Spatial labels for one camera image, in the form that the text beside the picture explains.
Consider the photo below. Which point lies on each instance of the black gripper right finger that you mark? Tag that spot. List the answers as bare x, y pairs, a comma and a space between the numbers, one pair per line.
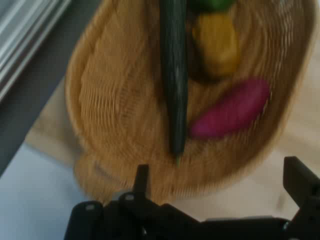
298, 180

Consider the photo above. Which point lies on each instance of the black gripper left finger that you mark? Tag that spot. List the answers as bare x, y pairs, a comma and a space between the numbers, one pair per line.
141, 180

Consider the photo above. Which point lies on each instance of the yellow bell pepper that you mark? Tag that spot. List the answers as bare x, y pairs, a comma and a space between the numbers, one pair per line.
217, 45

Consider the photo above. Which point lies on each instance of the bamboo cutting board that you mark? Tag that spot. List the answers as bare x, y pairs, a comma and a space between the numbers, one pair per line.
300, 125

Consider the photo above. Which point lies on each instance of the woven wicker basket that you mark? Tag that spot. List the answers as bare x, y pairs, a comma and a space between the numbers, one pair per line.
112, 100

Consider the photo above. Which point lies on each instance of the purple sweet potato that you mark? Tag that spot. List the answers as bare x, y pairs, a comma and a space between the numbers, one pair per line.
230, 110

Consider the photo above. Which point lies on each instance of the dark green cucumber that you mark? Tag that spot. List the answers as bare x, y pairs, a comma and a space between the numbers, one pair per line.
172, 62

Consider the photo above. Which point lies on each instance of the green bell pepper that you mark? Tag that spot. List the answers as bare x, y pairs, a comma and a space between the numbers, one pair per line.
212, 3

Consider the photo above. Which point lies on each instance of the aluminium rail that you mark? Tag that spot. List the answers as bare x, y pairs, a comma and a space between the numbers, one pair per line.
20, 32

